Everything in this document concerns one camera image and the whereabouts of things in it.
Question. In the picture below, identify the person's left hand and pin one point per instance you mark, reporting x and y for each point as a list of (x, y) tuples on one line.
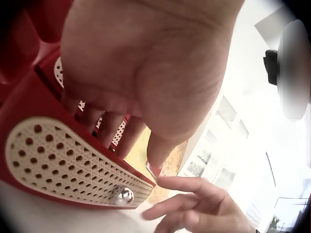
[(150, 63)]

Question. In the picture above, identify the person's right hand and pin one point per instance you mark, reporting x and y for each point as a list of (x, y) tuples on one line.
[(213, 211)]

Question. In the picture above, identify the person's left index finger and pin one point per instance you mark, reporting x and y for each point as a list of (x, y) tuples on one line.
[(132, 136)]

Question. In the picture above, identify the person's left little finger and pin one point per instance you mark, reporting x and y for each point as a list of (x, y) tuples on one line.
[(70, 102)]

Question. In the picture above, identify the person's left thumb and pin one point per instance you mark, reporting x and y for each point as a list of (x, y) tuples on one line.
[(161, 150)]

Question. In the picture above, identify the person's right fingers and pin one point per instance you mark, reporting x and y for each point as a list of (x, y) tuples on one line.
[(175, 208)]

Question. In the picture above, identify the person's left middle finger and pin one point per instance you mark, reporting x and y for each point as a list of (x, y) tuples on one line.
[(110, 127)]

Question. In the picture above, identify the person's left ring finger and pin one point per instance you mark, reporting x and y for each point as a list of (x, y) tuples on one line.
[(91, 117)]

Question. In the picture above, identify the red case with cream perforated panels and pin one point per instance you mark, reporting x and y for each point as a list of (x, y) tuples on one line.
[(60, 157)]

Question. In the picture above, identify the yellow patterned mat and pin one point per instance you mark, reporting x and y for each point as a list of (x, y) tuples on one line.
[(167, 177)]

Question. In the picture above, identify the white glass-door cabinet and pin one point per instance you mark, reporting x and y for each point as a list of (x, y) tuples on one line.
[(218, 143)]

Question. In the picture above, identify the green potted plant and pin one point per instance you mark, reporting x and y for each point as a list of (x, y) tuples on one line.
[(275, 221)]

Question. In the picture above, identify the window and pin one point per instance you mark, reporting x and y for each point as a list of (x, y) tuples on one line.
[(289, 201)]

